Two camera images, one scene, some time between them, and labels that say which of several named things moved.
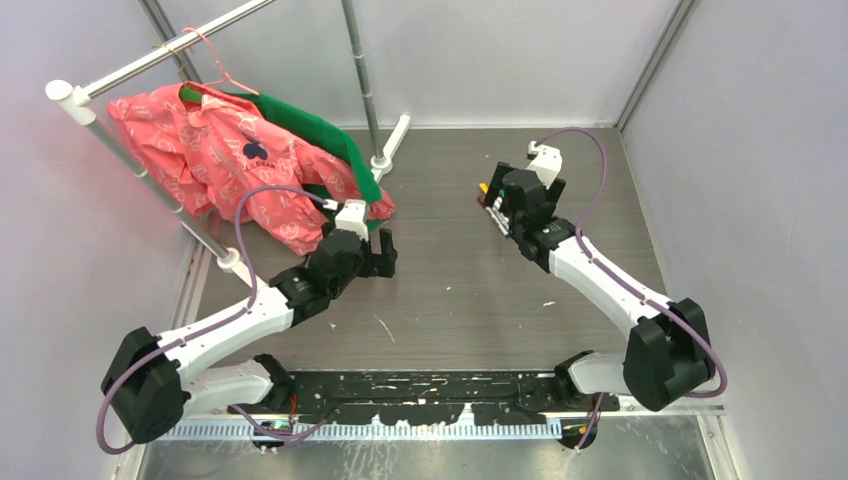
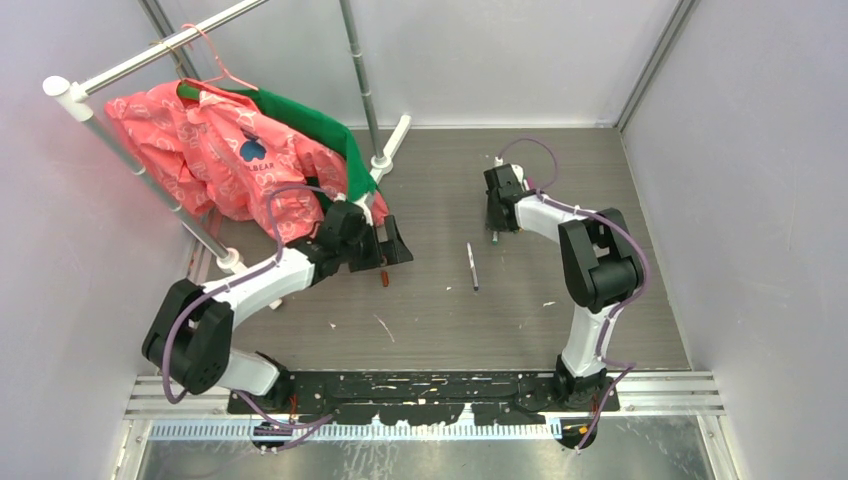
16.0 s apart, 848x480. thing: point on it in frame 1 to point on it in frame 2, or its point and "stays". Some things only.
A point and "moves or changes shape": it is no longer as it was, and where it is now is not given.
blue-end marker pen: (497, 222) moves or changes shape
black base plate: (427, 397) stays
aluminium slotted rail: (361, 430) stays
